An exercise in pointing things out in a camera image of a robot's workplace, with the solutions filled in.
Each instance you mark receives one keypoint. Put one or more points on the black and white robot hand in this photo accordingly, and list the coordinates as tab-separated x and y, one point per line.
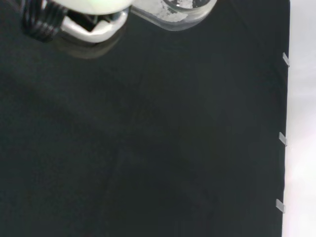
98	6

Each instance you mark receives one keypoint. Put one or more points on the black bench cloth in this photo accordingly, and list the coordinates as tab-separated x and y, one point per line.
138	133

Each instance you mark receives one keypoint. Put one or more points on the small grey tape strip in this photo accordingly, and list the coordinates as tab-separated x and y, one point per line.
283	139
280	206
285	59

